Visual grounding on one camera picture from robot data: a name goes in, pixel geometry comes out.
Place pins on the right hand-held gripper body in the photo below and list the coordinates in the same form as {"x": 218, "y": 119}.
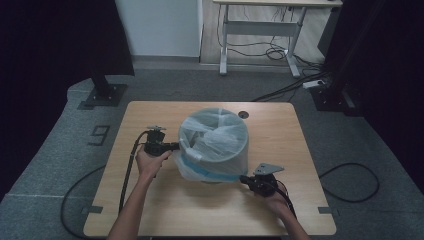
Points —
{"x": 265, "y": 183}

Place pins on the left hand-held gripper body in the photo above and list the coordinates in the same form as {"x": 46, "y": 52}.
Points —
{"x": 155, "y": 145}

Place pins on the translucent white trash bag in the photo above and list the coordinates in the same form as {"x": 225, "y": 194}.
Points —
{"x": 213, "y": 133}

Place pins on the person's left hand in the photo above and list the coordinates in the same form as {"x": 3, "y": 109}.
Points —
{"x": 148, "y": 165}

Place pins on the person's right hand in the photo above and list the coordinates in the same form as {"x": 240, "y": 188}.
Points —
{"x": 276, "y": 203}

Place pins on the dark round table grommet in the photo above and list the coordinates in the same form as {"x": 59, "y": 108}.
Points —
{"x": 243, "y": 115}

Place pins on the black stand with square base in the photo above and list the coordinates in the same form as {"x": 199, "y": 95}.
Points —
{"x": 105, "y": 95}

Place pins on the white power strip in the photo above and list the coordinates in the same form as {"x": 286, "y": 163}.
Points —
{"x": 313, "y": 84}

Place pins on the black stand with large base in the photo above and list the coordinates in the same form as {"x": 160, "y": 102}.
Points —
{"x": 336, "y": 96}

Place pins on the dark curtain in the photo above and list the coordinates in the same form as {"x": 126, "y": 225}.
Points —
{"x": 50, "y": 66}
{"x": 393, "y": 83}

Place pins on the white desk with metal legs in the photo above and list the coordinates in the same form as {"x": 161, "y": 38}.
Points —
{"x": 260, "y": 28}

